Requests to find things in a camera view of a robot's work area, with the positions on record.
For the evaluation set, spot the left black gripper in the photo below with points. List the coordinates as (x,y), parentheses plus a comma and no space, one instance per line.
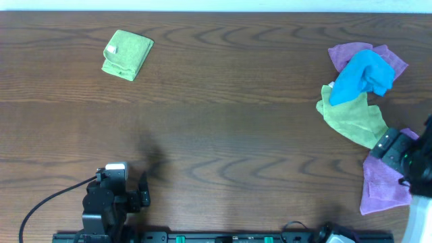
(136,201)

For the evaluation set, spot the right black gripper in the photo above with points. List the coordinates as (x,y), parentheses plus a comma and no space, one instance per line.
(390,146)

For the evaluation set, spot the purple cloth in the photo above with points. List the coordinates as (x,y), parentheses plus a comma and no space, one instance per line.
(341,54)
(381,190)

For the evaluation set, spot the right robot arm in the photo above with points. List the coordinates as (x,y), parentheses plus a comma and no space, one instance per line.
(418,228)

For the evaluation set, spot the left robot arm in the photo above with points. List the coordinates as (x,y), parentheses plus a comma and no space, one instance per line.
(107,204)

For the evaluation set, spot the crumpled green cloth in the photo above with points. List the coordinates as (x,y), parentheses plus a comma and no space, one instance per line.
(356,120)

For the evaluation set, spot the purple cloth under blue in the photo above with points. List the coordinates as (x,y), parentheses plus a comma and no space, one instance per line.
(341,54)

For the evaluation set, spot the folded green cloth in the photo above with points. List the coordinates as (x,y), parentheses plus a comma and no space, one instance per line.
(125,53)

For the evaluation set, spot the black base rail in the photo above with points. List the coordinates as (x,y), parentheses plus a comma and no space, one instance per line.
(330,232)

